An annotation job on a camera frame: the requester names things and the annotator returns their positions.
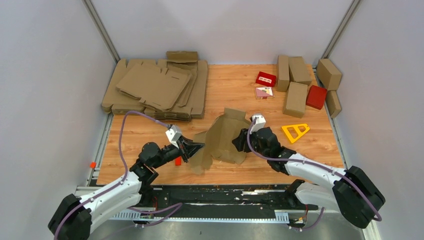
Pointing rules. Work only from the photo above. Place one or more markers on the folded cardboard box right edge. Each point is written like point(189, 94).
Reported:
point(333, 103)

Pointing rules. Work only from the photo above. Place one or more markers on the stack of flat cardboard blanks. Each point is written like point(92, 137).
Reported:
point(173, 88)

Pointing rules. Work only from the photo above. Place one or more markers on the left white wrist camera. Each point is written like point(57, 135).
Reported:
point(174, 134)

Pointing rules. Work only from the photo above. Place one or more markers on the folded cardboard box upright left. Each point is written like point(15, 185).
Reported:
point(283, 73)

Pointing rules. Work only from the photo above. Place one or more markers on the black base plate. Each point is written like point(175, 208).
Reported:
point(231, 201)

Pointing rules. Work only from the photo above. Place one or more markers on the pink white printed box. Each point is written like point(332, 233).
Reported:
point(262, 93)

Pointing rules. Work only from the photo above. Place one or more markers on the brown cardboard box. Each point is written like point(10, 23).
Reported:
point(218, 139)

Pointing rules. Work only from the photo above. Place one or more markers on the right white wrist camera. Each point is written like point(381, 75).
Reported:
point(258, 122)

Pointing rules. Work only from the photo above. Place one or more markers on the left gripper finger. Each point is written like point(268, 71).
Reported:
point(187, 154)
point(191, 147)

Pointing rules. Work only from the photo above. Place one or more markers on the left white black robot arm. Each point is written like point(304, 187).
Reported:
point(77, 217)

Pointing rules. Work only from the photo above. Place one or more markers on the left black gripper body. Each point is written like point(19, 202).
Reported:
point(170, 152)

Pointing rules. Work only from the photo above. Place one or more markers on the red box with white labels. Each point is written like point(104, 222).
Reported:
point(266, 79)

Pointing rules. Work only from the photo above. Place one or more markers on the folded cardboard box far right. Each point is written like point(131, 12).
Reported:
point(328, 74)

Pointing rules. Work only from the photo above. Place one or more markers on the small orange block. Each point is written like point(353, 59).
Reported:
point(178, 161)

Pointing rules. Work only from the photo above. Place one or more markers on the yellow plastic triangle frame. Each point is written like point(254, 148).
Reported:
point(295, 131)

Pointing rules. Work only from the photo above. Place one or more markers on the folded cardboard box front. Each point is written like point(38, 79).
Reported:
point(295, 100)

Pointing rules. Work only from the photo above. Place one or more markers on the plain red box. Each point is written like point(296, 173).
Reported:
point(316, 97)

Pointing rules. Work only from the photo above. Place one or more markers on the folded cardboard box back middle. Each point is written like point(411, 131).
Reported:
point(298, 71)

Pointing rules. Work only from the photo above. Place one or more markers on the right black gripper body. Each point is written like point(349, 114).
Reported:
point(254, 145)

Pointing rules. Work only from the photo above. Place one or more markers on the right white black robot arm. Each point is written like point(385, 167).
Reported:
point(348, 191)

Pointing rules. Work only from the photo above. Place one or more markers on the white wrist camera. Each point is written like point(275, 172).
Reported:
point(258, 122)
point(174, 134)

